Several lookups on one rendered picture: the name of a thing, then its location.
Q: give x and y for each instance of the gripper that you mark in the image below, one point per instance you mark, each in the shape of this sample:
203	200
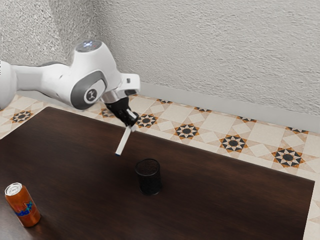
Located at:
117	107

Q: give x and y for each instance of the white pen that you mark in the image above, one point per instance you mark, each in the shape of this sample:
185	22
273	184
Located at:
123	141

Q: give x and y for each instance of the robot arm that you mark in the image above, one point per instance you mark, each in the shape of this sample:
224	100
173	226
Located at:
82	72

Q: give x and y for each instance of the black mesh pen holder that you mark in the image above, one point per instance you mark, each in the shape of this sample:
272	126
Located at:
148	177

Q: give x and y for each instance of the orange soda can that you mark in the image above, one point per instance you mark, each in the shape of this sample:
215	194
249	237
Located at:
22	205

